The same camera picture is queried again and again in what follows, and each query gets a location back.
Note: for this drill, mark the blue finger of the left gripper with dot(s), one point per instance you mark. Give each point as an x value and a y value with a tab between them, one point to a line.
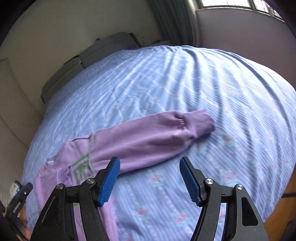
26	188

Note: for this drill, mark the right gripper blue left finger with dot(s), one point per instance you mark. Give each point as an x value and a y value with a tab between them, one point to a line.
104	182

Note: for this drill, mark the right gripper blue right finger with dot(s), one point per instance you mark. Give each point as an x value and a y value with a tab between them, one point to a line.
194	181

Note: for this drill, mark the purple sweatshirt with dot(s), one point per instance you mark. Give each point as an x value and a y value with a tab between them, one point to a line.
144	204

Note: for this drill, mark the folded patterned clothes stack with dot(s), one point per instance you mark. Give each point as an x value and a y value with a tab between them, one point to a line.
14	189

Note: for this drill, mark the blue floral striped bedspread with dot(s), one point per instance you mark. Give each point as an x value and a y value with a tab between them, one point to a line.
252	106

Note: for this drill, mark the grey padded headboard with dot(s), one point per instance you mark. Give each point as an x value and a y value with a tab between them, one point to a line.
91	55

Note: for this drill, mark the green curtain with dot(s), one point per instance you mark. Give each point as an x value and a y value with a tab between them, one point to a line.
173	20

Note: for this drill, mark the window with frame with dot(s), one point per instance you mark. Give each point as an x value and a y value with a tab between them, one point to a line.
258	6

